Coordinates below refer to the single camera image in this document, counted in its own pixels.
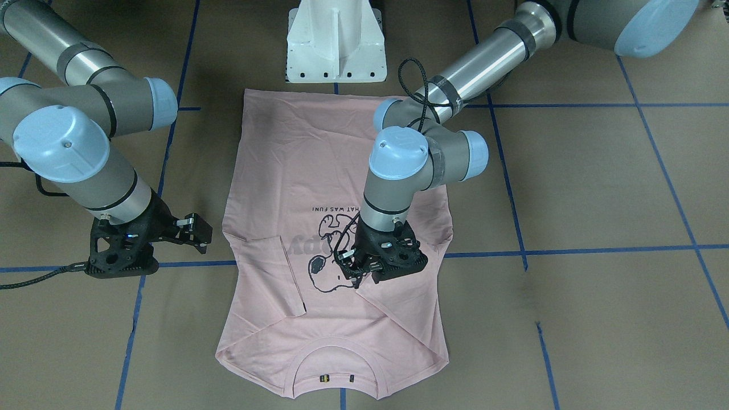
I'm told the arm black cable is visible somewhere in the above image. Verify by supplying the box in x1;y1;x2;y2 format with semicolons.
0;161;92;291
334;57;468;257

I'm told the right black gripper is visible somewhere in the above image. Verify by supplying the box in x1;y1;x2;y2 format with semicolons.
85;195;212;278

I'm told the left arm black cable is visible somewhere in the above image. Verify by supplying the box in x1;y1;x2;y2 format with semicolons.
334;57;468;257

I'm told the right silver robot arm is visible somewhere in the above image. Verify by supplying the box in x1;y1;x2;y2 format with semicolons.
2;1;212;284

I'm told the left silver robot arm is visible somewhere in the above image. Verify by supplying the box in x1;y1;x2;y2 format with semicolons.
332;1;699;288

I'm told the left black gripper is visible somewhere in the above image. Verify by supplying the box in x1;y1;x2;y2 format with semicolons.
335;221;429;290

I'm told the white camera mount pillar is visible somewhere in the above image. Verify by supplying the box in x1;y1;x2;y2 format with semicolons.
285;1;388;84

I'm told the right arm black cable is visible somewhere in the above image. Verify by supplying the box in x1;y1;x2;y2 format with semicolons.
0;161;92;291

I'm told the pink snoopy t-shirt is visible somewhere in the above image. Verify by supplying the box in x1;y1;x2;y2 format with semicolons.
215;89;453;399

